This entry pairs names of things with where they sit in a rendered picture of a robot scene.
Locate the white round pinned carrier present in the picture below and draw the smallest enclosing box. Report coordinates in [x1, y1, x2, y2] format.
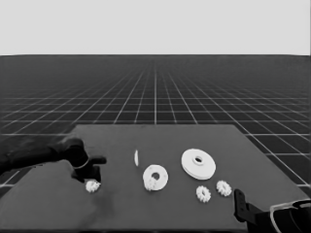
[142, 164, 169, 192]

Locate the large thick white disc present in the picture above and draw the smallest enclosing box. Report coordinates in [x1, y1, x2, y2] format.
[181, 148, 217, 181]

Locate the small white toothed gear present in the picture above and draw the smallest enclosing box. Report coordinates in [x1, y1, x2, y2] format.
[85, 180, 102, 194]
[144, 175, 158, 192]
[195, 185, 212, 204]
[216, 180, 233, 197]

